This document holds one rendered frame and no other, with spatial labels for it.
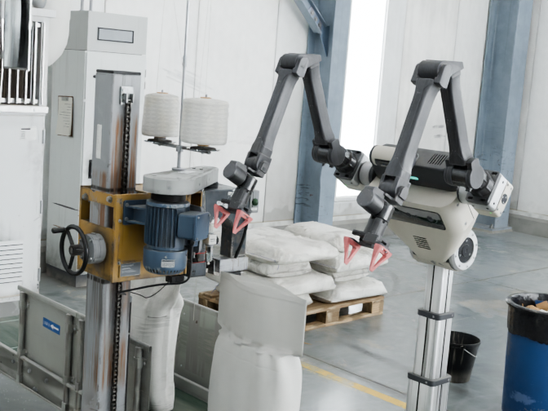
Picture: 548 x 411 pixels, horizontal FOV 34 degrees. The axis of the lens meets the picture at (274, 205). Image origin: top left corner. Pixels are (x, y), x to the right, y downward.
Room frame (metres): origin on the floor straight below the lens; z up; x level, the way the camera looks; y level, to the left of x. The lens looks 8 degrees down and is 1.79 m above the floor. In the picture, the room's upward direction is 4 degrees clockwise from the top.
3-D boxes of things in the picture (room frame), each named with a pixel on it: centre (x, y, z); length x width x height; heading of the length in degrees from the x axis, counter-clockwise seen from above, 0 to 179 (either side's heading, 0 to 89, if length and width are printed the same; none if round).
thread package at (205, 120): (3.12, 0.26, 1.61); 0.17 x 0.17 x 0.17
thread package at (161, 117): (3.31, 0.44, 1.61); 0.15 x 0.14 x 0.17; 44
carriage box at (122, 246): (3.21, 0.51, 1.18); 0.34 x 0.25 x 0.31; 134
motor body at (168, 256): (3.01, 0.36, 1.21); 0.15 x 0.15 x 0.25
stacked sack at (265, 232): (6.51, 0.15, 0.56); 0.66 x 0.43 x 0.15; 131
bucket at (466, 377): (5.32, -1.19, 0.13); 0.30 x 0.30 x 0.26
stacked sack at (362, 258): (6.66, -0.56, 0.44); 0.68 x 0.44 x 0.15; 134
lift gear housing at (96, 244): (3.06, 0.63, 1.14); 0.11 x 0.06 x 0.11; 44
